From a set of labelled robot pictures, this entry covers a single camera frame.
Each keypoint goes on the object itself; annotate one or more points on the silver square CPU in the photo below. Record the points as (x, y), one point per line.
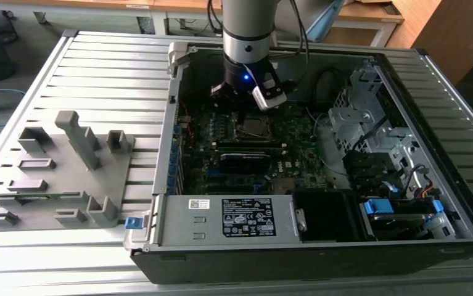
(254, 125)

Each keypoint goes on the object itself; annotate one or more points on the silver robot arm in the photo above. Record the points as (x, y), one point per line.
(245, 18)

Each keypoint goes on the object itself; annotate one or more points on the black CPU socket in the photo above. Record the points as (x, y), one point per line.
(237, 137)

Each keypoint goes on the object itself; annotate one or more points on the blue expansion slot strip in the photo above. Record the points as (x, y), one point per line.
(175, 138)

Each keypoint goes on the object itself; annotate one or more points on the grey case release latch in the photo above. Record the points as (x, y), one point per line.
(178, 50)

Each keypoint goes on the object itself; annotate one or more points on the pale blue teach pendant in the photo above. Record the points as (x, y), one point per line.
(323, 21)

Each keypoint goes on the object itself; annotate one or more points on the black graphics card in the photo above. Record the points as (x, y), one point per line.
(247, 163)

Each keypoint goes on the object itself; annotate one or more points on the silver metal drive cage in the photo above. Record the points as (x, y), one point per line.
(354, 118)

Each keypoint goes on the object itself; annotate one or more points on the green motherboard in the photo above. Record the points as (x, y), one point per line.
(309, 160)

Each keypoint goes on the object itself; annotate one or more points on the wooden desk white legs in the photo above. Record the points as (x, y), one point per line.
(97, 3)
(369, 15)

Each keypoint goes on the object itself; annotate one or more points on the square chipset heat sink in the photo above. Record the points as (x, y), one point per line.
(285, 184)

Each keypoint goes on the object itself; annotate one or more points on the silver power supply unit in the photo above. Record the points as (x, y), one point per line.
(179, 222)

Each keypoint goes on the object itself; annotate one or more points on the small blue case latch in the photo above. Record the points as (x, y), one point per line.
(134, 223)

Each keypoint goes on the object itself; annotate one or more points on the grey plastic parts rack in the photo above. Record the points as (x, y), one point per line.
(67, 185)

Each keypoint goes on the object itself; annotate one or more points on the blue disk carrier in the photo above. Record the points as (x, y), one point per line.
(381, 206)

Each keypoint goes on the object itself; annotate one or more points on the brown wooden cabinet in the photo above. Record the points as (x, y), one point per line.
(459, 31)

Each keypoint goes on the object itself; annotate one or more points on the black open PC case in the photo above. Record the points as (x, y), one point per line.
(282, 266)

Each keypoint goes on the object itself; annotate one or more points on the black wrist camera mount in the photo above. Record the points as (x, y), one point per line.
(221, 91)

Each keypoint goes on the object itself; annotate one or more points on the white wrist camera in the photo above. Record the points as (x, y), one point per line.
(270, 97)

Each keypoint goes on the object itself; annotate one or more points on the black plastic bay bracket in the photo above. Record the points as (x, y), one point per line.
(369, 166)

